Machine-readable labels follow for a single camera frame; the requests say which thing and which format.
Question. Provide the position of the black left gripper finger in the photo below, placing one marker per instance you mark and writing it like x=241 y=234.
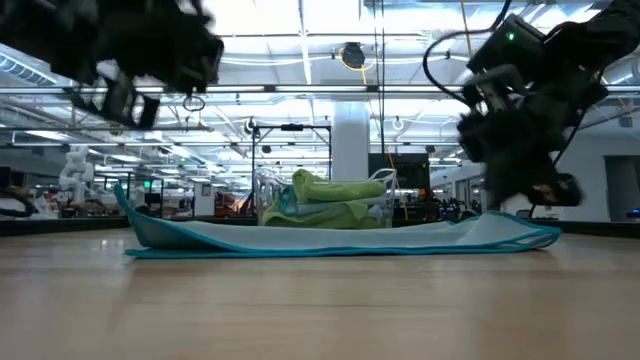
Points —
x=120 y=102
x=148 y=111

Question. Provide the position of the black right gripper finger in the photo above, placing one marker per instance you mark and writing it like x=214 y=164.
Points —
x=507 y=182
x=557 y=190

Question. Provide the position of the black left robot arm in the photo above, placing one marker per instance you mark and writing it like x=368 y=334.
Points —
x=45 y=35

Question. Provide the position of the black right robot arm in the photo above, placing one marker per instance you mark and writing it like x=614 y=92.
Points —
x=600 y=40

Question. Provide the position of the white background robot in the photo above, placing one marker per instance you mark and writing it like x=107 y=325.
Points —
x=77 y=172

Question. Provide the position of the black background screen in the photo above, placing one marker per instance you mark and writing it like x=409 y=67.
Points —
x=410 y=172

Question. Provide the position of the clear plastic bin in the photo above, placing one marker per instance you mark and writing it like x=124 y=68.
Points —
x=390 y=200

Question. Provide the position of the white building column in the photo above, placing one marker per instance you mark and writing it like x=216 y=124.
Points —
x=350 y=145

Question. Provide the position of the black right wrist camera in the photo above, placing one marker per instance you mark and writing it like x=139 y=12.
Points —
x=505 y=47

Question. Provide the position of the black background rig frame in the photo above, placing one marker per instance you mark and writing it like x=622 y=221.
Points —
x=292 y=127

